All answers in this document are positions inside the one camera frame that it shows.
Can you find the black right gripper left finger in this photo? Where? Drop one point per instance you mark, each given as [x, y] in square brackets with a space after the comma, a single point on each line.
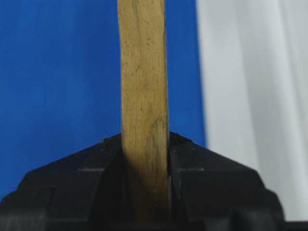
[80, 192]

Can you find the wooden mallet hammer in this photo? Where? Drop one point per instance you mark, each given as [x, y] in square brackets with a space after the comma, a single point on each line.
[144, 110]

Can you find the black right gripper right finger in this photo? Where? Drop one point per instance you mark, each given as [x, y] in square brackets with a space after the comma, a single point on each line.
[220, 193]

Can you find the blue table cloth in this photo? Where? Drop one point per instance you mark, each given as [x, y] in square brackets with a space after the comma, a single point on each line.
[59, 81]

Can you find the large white foam board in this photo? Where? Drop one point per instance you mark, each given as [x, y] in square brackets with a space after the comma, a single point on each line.
[254, 59]

